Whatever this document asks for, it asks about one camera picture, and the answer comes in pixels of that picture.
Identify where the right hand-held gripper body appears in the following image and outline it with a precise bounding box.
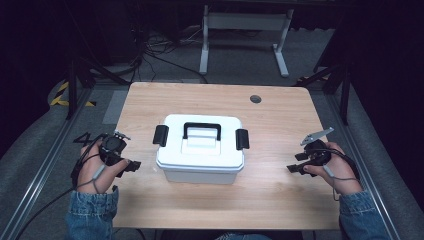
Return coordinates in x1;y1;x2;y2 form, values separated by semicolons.
299;126;335;168

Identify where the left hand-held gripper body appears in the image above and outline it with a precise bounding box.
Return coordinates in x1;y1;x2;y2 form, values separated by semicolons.
73;130;132;168

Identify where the white plastic storage box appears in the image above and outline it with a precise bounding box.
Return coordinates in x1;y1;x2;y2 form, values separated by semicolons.
152;113;250;185

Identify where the person's left hand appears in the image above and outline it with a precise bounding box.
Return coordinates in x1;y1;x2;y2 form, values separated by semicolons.
76;139;131;195

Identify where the person's right hand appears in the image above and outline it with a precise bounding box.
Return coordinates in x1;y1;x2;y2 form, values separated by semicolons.
302;141;363;196

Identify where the black tripod stand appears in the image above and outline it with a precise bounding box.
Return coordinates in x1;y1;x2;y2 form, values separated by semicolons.
64;54;132;121
293;58;355;127

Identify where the yellow black hazard tape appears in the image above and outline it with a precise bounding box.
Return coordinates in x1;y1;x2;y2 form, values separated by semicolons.
49;81;98;108

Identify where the person's lap in jeans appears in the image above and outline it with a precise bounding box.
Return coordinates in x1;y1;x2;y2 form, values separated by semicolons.
214;232;274;240

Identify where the grey left wrist lanyard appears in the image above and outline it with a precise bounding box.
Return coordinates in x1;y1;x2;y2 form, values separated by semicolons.
77;162;108;195

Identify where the grey wrist lanyard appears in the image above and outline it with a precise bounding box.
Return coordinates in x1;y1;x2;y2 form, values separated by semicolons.
77;162;108;195
322;164;360;202

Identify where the grey right wrist lanyard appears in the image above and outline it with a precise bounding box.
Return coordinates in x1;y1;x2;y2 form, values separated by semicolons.
322;164;360;202

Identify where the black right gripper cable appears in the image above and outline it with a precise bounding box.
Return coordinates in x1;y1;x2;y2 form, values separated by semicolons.
324;147;362;183

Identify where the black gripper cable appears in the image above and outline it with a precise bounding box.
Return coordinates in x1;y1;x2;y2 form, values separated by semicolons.
324;147;362;183
13;146;101;240

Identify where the aluminium floor rail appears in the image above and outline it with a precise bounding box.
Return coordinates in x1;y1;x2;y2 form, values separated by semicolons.
0;87;96;240
323;92;403;240

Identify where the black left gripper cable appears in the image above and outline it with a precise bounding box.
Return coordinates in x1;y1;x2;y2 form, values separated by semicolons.
13;146;101;240

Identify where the bundle of black floor cables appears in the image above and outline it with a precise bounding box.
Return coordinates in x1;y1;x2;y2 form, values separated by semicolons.
128;18;210;85

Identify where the white metal stand frame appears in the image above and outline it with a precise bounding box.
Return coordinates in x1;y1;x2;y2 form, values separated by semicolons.
198;4;296;79

